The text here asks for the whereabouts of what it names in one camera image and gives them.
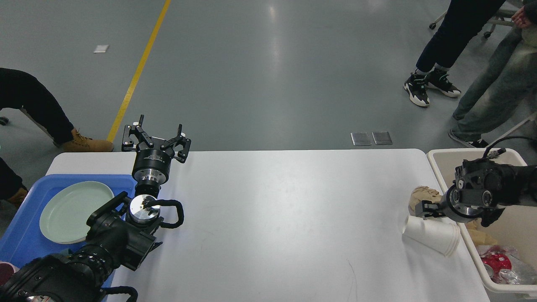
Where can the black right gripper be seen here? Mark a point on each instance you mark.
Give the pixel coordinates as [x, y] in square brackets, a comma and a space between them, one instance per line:
[450, 209]

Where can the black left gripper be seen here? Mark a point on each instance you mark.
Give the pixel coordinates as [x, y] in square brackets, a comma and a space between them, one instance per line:
[153, 164]

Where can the brown paper bag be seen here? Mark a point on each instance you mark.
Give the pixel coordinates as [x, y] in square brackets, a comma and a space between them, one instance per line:
[481, 238]

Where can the crushed red can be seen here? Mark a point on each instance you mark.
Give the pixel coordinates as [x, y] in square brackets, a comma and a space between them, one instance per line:
[496, 263]

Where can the foil ball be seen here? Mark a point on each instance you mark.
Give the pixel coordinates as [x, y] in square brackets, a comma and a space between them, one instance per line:
[521, 274]

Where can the green plate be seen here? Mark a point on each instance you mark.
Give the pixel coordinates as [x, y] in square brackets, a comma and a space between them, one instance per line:
[63, 219]

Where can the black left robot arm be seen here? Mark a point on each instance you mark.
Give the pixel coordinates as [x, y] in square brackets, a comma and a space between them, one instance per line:
[121, 232]

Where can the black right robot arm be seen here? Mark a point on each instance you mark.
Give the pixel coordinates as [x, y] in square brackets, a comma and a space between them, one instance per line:
[482, 189]

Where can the crumpled brown paper ball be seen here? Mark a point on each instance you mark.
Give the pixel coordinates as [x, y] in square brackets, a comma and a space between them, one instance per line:
[423, 193]

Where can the stacked white paper cups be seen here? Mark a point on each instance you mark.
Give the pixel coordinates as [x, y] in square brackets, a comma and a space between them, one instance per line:
[437, 235]

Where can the beige plastic bin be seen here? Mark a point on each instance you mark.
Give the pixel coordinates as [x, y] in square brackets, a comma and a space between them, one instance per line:
[516, 227]

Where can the clear floor plate right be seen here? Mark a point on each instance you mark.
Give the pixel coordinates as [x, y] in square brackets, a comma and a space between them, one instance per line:
[382, 138]

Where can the white floor tag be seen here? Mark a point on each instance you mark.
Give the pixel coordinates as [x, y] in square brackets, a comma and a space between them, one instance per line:
[101, 48]

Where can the person in grey jeans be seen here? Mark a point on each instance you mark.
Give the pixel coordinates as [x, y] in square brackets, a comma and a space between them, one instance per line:
[510, 75]

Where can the person in tan boots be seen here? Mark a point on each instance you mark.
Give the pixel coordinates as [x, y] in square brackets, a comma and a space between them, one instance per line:
[21, 90]

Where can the blue plastic tray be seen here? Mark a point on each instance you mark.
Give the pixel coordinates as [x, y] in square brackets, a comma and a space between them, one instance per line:
[23, 240]

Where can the person in black sneakers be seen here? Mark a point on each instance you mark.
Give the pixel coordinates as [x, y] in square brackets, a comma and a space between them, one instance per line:
[463, 20]

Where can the pink mug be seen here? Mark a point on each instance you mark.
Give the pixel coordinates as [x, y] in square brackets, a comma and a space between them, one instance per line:
[7, 270]

